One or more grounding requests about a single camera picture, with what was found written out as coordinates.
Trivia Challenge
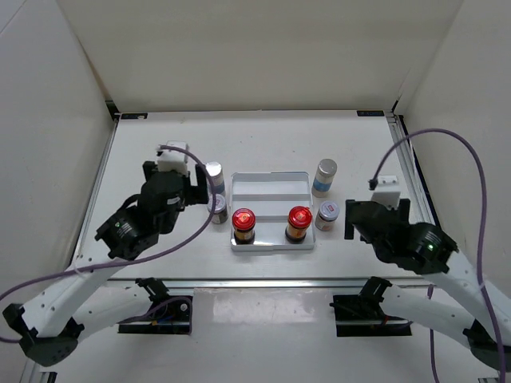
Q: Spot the red-lid sauce jar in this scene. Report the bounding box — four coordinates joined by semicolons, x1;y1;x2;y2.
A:
232;208;256;244
285;206;312;243

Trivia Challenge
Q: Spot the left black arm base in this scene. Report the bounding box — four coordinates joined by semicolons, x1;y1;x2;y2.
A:
117;278;193;335

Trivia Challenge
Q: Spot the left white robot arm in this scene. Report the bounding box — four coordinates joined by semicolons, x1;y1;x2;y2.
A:
2;161;212;367

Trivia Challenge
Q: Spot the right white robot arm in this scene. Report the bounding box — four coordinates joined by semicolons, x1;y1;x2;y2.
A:
345;199;510;372

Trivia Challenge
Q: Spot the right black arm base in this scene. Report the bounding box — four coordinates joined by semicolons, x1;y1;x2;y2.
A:
330;277;412;338

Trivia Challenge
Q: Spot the left tall blue-label bottle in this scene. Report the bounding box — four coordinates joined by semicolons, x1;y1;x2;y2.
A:
205;161;226;196

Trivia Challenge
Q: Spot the tall blue-label bottle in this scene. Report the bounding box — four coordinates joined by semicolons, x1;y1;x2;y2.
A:
205;161;226;196
311;159;337;198

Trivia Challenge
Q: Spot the right small silver-lid jar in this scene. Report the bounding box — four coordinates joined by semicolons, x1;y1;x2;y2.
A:
315;200;340;231

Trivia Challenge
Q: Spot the small silver-lid jar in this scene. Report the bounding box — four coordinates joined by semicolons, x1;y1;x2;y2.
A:
315;200;340;231
207;194;228;224

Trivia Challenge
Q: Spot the right tall blue-label bottle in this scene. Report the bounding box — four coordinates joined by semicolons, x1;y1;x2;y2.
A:
311;159;337;198

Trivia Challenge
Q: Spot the left small silver-lid jar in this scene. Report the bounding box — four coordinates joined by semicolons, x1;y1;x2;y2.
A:
207;194;228;224

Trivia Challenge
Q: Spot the left blue corner label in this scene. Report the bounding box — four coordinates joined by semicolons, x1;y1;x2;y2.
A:
120;113;148;120

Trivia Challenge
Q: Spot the blue corner label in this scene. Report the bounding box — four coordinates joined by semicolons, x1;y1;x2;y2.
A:
356;110;385;117
120;113;148;120

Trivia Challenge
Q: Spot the white three-compartment tray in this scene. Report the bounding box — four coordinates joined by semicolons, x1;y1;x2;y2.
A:
229;172;315;254

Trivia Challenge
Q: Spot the right blue corner label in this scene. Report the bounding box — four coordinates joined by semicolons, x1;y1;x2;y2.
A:
356;110;385;117

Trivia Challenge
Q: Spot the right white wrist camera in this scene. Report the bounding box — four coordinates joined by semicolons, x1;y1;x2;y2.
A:
370;175;401;210

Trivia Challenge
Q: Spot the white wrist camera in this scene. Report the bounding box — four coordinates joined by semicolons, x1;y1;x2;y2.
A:
156;145;188;176
370;175;401;210

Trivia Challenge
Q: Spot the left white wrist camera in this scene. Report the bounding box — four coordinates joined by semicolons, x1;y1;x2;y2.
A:
156;145;188;176

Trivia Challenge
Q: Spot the aluminium left rail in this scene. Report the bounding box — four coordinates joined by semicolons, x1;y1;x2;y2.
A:
55;115;117;272

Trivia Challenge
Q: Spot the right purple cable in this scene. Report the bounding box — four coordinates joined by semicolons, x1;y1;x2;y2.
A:
366;128;507;383

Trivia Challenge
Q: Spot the purple cable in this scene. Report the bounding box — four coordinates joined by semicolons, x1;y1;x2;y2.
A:
366;128;507;383
0;145;216;344

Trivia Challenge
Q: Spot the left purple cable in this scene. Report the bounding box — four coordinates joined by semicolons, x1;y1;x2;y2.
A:
0;145;216;344

